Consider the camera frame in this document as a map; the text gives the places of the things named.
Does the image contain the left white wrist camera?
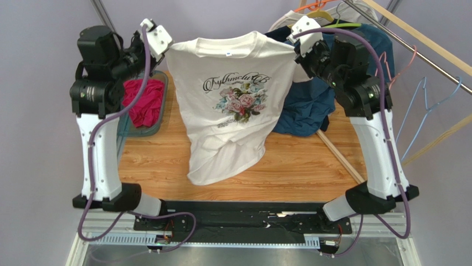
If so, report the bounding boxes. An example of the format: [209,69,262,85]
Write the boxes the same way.
[140,18,174,64]

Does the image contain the pink wire hanger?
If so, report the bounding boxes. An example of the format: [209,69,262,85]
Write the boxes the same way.
[374,44,418,91]

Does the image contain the teal blue hanging t-shirt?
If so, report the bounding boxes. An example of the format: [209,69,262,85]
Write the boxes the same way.
[273,24,396,137]

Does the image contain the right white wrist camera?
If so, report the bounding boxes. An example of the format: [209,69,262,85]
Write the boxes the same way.
[287,16,323,57]

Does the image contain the magenta crumpled cloth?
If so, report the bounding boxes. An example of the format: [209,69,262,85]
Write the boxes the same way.
[122,79,165,127]

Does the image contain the wooden rack frame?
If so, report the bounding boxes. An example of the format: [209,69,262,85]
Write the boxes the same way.
[315,0,472,185]

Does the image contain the beige hanging t-shirt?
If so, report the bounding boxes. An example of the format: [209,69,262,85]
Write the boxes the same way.
[268,1,378,32]

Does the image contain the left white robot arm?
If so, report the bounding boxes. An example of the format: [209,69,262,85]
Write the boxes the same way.
[69,19,173,216]

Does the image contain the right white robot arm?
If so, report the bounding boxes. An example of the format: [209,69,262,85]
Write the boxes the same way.
[294,35,419,222]

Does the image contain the green plastic hanger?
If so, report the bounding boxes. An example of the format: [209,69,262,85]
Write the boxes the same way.
[321,10,362,28]

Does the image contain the aluminium rail frame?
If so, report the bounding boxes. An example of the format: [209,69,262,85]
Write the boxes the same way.
[66,212,421,265]

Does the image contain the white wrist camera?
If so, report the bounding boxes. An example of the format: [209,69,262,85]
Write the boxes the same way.
[140,18,174,64]
[287,16,323,57]

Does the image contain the light blue wire hanger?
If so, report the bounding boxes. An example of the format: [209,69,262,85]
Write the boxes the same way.
[394,75,463,163]

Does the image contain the translucent teal plastic basket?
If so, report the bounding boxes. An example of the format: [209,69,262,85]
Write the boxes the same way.
[116,70,168,160]

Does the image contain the orange plastic hanger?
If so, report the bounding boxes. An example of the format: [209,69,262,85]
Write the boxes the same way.
[294,0,335,13]

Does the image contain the yellow plastic hanger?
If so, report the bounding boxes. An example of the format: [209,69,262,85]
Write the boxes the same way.
[306,9,334,23]

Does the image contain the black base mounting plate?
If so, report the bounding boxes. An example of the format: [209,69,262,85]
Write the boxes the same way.
[134,201,353,244]

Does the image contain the white floral print t-shirt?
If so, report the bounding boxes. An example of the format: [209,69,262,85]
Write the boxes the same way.
[166,31,307,186]

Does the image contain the metal clothes rail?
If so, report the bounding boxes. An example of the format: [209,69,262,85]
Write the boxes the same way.
[344,1,471,95]

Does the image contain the navy hanging t-shirt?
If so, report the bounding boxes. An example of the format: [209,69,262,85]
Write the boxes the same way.
[264,26,294,47]

